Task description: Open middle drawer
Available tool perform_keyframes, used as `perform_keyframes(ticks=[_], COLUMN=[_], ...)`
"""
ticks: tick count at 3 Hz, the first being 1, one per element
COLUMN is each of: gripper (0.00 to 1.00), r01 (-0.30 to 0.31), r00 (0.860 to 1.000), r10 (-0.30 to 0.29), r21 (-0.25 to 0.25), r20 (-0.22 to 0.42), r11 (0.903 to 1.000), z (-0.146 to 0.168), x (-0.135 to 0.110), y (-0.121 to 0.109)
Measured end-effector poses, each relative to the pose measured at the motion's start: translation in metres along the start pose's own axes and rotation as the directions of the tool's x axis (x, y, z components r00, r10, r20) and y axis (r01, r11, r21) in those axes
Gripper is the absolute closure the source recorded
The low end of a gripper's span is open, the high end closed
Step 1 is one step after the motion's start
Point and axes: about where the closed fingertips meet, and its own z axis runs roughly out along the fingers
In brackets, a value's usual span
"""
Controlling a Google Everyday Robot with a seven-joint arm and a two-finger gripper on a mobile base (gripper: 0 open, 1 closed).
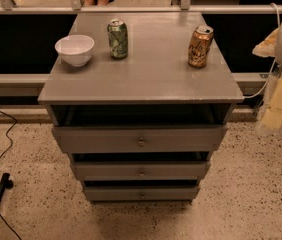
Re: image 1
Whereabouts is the green soda can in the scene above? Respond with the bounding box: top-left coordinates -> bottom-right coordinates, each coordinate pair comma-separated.
107,19 -> 128,59

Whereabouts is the black cable on floor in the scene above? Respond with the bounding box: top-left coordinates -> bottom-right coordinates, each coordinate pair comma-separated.
0,95 -> 19,170

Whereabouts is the orange soda can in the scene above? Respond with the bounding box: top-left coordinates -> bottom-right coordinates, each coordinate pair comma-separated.
188,25 -> 214,68

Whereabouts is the grey drawer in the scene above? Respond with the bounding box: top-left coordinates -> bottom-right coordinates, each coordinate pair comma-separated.
70,161 -> 211,181
84,186 -> 199,202
52,125 -> 227,153

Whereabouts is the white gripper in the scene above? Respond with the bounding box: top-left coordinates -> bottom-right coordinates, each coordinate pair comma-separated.
252,29 -> 282,134

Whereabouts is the white cable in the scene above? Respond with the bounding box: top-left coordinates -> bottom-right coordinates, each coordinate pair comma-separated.
243,2 -> 282,100

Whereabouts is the grey wooden drawer cabinet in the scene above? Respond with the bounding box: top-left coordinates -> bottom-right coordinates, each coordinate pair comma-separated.
38,12 -> 243,192

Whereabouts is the grey bottom drawer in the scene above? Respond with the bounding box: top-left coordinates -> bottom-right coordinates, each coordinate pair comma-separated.
84,186 -> 199,202

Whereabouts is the grey top drawer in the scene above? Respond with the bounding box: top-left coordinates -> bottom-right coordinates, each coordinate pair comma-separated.
52,125 -> 227,153

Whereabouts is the white ceramic bowl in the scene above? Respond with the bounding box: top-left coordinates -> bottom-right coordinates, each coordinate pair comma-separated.
55,35 -> 95,67

